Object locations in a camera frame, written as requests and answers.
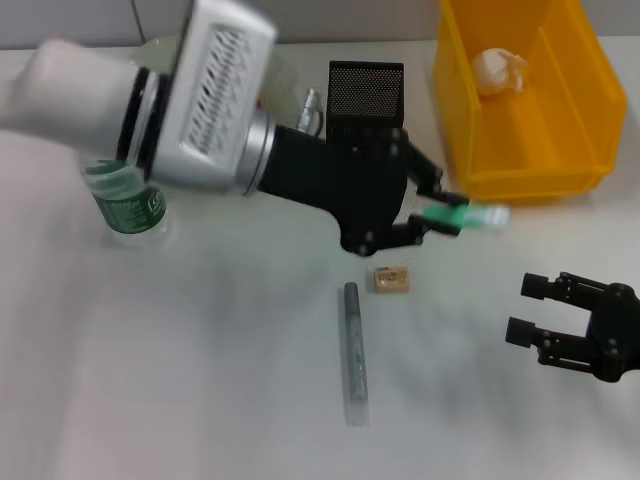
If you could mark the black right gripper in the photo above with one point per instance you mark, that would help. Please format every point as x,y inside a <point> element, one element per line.
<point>615,335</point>

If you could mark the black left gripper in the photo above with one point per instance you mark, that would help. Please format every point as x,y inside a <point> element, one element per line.
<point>350,190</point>

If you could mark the green pen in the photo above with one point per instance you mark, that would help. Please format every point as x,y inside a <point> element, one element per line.
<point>447,214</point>

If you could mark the beige eraser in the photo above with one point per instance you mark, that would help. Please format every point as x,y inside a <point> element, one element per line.
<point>392,280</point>

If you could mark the white paper ball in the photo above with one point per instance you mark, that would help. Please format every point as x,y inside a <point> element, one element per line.
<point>497,70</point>

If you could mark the clear green-label water bottle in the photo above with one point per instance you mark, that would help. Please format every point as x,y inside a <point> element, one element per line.
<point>130,210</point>

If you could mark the black mesh pen holder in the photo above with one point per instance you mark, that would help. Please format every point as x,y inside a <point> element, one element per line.
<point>365,90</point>

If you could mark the grey marker pen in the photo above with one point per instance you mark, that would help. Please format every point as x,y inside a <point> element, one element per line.
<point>356,350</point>

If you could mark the green glass fruit plate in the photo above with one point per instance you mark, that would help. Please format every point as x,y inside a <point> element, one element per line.
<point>282,75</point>

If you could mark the yellow plastic bin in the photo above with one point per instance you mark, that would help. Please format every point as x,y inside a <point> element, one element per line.
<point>550,140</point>

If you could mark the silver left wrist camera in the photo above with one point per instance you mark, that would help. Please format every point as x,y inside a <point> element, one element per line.
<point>215,100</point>

